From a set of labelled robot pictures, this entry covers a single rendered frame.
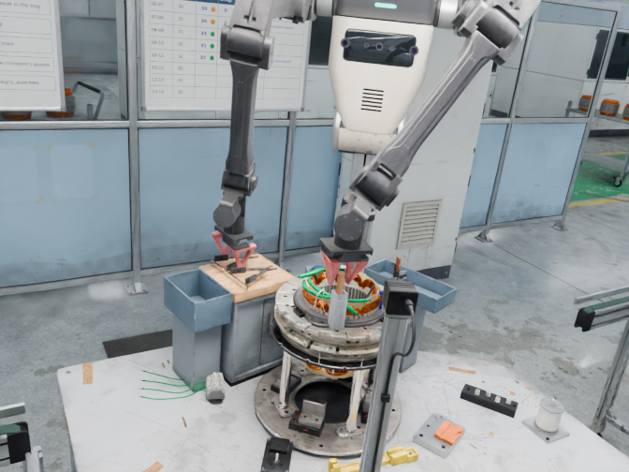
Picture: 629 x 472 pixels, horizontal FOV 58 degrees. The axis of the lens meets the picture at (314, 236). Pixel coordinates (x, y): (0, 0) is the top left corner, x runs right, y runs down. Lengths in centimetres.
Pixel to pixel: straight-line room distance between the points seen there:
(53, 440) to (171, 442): 131
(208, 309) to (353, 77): 75
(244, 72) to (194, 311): 58
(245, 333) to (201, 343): 12
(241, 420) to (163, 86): 226
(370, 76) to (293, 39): 200
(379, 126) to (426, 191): 219
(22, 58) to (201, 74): 91
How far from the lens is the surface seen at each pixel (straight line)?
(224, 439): 147
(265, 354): 165
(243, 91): 131
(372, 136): 169
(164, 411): 155
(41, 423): 282
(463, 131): 392
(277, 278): 156
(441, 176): 389
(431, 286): 170
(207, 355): 156
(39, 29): 325
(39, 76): 327
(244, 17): 127
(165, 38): 336
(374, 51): 166
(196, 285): 161
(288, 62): 363
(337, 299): 125
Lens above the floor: 176
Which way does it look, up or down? 22 degrees down
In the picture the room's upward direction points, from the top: 6 degrees clockwise
